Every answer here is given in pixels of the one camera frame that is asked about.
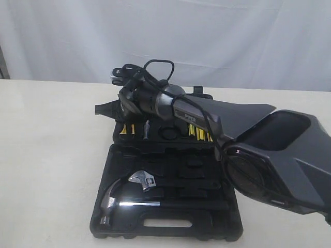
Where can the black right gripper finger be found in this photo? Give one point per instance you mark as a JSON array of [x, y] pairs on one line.
[[111, 109]]

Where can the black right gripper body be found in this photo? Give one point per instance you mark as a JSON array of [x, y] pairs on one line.
[[138, 104]]

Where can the yellow utility knife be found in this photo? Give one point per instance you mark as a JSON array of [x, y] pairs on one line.
[[128, 129]]

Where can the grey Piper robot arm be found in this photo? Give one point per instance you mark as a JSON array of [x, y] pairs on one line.
[[277, 157]]

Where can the black plastic tool case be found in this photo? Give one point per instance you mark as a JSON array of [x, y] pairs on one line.
[[170, 152]]

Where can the clear voltage tester screwdriver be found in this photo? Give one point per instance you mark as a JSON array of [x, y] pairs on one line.
[[146, 130]]

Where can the small yellow black screwdriver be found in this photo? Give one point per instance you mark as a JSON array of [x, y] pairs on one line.
[[191, 130]]

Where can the silver adjustable wrench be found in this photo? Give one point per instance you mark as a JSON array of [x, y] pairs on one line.
[[149, 181]]

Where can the steel claw hammer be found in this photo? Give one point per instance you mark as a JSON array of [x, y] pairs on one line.
[[109, 203]]

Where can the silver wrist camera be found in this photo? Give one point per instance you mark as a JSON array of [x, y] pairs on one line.
[[120, 76]]

